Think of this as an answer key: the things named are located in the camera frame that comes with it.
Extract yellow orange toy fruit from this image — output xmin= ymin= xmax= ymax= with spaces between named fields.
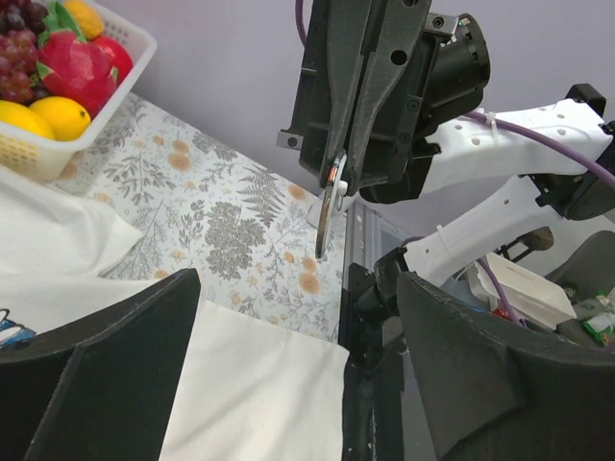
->
xmin=63 ymin=0 xmax=105 ymax=40

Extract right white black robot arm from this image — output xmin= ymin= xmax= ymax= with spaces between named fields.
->
xmin=278 ymin=1 xmax=614 ymax=286

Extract white box clutter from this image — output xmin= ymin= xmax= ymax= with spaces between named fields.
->
xmin=484 ymin=253 xmax=577 ymax=330

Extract yellow toy lemon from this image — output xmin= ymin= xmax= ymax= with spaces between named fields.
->
xmin=29 ymin=96 xmax=91 ymax=141
xmin=0 ymin=100 xmax=56 ymax=140

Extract white plastic fruit basket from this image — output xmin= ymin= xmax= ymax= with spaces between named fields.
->
xmin=1 ymin=1 xmax=157 ymax=182

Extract dark red toy grapes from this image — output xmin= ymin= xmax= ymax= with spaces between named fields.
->
xmin=1 ymin=1 xmax=50 ymax=106

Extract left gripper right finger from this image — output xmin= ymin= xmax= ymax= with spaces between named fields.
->
xmin=397 ymin=273 xmax=614 ymax=460

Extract red toy apple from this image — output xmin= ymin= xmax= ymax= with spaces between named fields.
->
xmin=91 ymin=36 xmax=134 ymax=86

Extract floral patterned table mat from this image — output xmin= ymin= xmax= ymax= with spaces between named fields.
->
xmin=57 ymin=95 xmax=346 ymax=341

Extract pink toy dragon fruit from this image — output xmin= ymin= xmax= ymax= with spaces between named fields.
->
xmin=37 ymin=1 xmax=117 ymax=118

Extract white t-shirt with daisy print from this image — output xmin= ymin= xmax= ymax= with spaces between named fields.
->
xmin=1 ymin=169 xmax=348 ymax=460

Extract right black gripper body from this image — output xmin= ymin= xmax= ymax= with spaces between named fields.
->
xmin=277 ymin=1 xmax=490 ymax=202

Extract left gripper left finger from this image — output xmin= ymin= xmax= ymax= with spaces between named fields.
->
xmin=1 ymin=269 xmax=201 ymax=460

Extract small round brooch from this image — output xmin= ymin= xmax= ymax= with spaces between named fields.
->
xmin=315 ymin=150 xmax=348 ymax=259

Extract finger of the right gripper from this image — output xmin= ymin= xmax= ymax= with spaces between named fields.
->
xmin=343 ymin=1 xmax=431 ymax=195
xmin=319 ymin=1 xmax=371 ymax=186

